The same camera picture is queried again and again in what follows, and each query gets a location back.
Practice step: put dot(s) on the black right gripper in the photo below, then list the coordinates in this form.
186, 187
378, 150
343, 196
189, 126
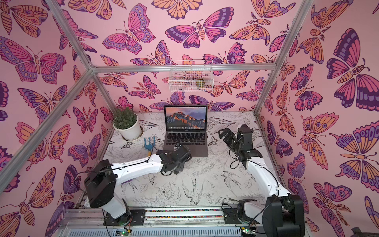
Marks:
230, 137

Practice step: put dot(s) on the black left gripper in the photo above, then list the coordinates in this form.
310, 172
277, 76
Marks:
181, 169

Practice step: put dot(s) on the grey laptop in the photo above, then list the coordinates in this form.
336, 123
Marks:
186, 125

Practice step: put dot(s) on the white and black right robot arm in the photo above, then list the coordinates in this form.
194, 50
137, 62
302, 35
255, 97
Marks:
283, 213

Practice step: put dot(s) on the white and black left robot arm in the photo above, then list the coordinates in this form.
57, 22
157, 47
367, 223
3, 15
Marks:
101, 183

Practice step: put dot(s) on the blue yellow garden hand rake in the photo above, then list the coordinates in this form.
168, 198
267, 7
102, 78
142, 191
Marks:
149, 144

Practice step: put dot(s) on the green plant in white pot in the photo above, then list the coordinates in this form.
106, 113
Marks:
127, 123

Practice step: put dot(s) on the green circuit board left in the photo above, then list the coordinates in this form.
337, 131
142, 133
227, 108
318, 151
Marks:
123, 233

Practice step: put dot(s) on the green circuit board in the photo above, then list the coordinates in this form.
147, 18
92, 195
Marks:
123, 233
245, 232

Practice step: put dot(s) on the green circuit board right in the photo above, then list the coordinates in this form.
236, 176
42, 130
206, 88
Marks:
245, 232

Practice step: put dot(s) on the white wire wall basket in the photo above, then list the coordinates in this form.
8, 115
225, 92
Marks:
188, 76

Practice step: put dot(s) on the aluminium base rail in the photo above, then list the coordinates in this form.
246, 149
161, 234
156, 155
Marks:
155, 217

